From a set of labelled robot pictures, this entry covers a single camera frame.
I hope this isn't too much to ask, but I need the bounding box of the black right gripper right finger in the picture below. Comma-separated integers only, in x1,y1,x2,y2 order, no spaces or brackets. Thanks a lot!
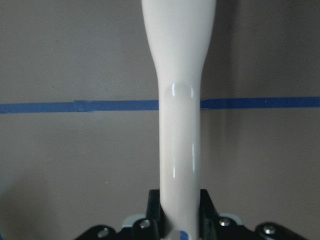
199,189,305,240

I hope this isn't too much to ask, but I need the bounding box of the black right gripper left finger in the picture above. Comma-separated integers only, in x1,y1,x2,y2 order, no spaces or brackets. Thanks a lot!
76,189,165,240

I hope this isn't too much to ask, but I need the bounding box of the white hand brush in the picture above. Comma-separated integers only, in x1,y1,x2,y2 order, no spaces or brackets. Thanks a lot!
141,0,216,240

